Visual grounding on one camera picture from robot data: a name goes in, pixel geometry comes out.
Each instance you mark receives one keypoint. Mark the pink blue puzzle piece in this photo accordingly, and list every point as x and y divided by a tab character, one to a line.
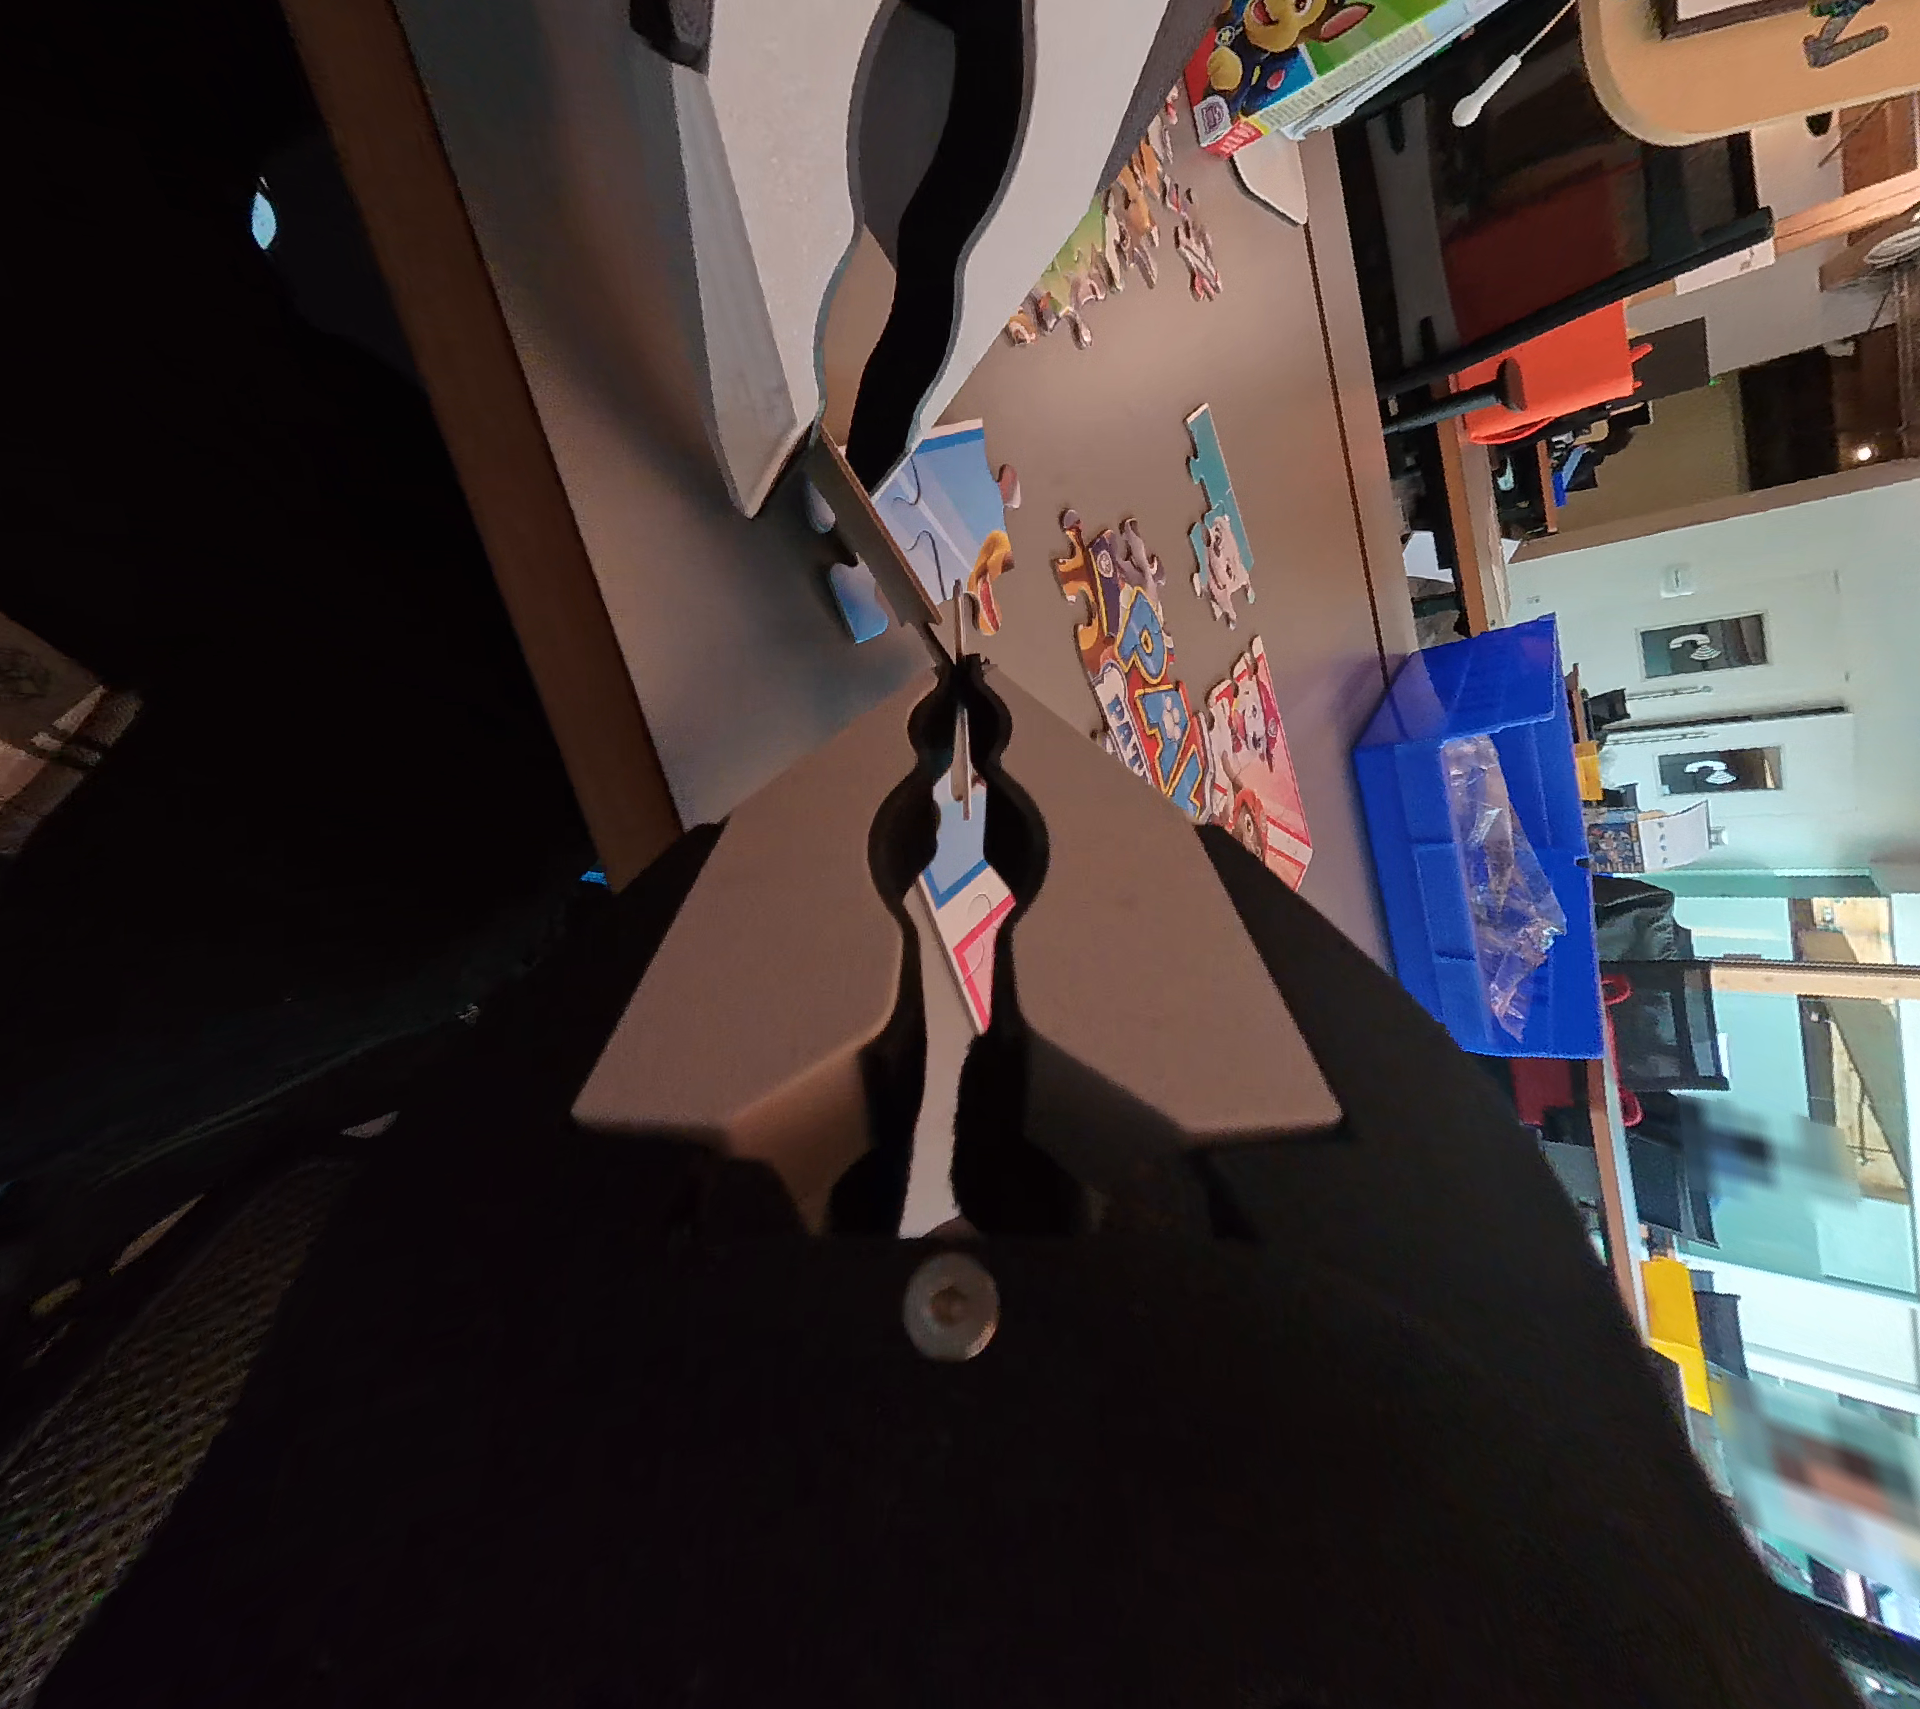
964	933

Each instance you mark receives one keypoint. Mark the green puzzle section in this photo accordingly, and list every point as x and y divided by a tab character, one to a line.
1090	261

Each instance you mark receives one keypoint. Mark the assembled pink red puzzle section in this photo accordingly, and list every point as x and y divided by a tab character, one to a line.
1250	760

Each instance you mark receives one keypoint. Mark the assembled teal puzzle section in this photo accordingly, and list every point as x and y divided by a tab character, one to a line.
1218	544

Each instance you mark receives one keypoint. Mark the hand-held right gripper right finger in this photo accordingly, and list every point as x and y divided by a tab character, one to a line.
1162	990

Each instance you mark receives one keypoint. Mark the assembled light blue puzzle section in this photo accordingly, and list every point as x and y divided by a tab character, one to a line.
959	498

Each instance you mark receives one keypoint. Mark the white stand base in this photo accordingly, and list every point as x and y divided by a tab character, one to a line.
1277	184

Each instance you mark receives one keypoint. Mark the yellow box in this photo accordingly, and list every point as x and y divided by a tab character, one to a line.
1673	1322

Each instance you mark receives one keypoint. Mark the black metal pole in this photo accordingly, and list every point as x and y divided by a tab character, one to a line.
1581	313

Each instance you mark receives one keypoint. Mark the orange dog face puzzle piece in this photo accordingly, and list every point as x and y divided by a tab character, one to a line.
1143	184

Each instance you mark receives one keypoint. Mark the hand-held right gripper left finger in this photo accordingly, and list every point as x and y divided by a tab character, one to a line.
755	990

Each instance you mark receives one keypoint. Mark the blue plastic bin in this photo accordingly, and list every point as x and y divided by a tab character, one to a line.
1410	843

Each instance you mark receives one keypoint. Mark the orange chair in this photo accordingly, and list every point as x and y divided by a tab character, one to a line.
1560	371

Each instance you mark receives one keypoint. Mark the assembled logo puzzle section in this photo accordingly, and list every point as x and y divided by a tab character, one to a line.
1148	669

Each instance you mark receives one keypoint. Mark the clear plastic bag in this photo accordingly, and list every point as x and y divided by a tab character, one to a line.
1503	864

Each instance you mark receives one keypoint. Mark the black mesh chair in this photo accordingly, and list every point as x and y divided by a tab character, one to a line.
122	1438

